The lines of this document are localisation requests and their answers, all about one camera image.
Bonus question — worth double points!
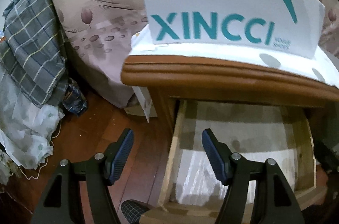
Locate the wooden drawer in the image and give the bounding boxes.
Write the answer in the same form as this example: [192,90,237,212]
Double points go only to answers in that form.
[140,101,327,223]

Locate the white dotted table cover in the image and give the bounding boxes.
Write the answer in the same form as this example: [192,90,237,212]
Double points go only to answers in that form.
[129,26,338,87]

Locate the white patterned plastic bag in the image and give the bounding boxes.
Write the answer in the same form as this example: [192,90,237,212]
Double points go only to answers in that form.
[1,68,64,185]

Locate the white XINCCI shoe box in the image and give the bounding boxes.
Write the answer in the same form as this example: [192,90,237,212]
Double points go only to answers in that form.
[144,0,325,58]

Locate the wooden nightstand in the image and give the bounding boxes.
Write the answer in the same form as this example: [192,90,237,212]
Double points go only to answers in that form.
[121,54,339,135]

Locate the dark blue crumpled wrapper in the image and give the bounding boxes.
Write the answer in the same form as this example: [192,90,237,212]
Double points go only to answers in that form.
[61,78,88,117]

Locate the checkered slipper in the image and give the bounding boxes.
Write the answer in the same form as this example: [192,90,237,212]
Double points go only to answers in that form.
[121,200,153,223]

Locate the thin beige cord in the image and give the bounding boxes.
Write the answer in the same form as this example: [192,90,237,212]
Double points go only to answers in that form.
[18,128,63,181]

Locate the grey plaid cloth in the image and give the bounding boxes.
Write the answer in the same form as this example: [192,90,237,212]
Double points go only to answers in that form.
[1,0,68,108]

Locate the white cardboard panel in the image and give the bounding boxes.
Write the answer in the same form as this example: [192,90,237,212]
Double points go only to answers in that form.
[129,86,153,123]

